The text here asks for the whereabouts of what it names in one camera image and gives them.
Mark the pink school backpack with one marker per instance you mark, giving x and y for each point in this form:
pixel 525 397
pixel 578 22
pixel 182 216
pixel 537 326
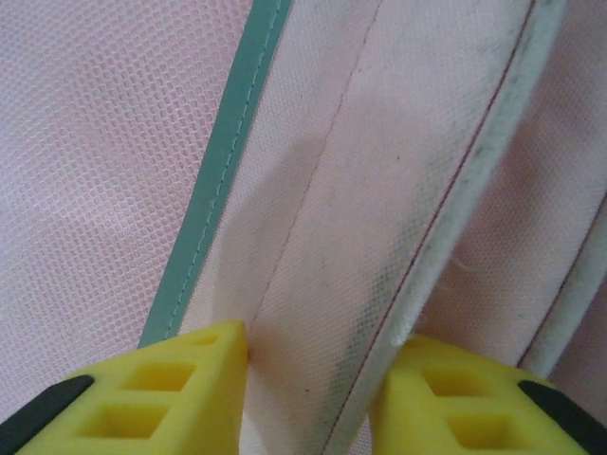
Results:
pixel 332 166

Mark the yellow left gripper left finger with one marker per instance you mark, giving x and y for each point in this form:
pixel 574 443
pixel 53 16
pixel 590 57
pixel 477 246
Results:
pixel 142 417

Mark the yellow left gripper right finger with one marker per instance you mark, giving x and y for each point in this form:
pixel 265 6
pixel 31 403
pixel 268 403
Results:
pixel 474 417

